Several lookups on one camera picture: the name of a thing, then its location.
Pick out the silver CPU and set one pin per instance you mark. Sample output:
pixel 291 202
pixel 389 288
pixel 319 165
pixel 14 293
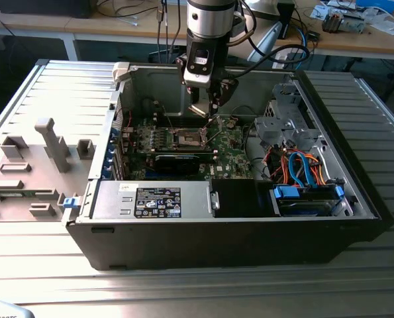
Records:
pixel 199 109

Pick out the metal disk bay cage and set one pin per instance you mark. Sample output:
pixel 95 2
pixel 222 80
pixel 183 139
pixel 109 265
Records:
pixel 273 130

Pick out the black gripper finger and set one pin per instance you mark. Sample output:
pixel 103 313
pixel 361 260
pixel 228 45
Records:
pixel 228 89
pixel 194 96

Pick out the black monitor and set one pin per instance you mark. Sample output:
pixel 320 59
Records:
pixel 44 8

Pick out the black PC case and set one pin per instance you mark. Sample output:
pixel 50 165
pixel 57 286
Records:
pixel 216 245

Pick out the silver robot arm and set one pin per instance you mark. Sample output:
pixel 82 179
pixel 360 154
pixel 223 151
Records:
pixel 206 20

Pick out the blue box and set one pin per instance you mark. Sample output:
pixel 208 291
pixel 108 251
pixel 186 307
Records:
pixel 377 5

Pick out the blue case clip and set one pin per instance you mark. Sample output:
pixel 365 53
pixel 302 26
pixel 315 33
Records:
pixel 71 202

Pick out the CPU socket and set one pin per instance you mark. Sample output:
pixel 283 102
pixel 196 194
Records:
pixel 186 139

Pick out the green RAM stick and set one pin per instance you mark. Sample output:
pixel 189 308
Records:
pixel 13 194

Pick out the silver power supply unit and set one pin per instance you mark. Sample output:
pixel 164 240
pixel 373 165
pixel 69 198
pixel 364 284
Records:
pixel 110 198

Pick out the white plastic device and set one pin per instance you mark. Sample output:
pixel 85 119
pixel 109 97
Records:
pixel 4 311

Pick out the beige case latch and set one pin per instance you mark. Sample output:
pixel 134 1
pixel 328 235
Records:
pixel 120 71

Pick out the hard disk in blue carrier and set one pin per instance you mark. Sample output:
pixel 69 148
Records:
pixel 284 192

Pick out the grey parts rack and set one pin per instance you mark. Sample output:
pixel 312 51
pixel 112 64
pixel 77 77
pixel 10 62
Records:
pixel 51 185

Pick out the round coin battery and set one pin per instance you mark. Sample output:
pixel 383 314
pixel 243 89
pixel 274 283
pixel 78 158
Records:
pixel 230 125

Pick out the black graphics card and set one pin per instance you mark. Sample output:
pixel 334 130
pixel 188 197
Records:
pixel 177 164

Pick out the CPU cooler heatsink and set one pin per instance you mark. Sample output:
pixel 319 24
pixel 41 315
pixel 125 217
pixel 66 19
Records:
pixel 332 21

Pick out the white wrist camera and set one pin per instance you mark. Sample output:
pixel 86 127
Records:
pixel 198 79

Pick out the green motherboard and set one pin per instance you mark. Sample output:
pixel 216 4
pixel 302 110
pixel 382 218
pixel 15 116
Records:
pixel 229 155

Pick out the wooden desk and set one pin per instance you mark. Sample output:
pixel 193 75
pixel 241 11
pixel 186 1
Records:
pixel 94 28
pixel 365 41

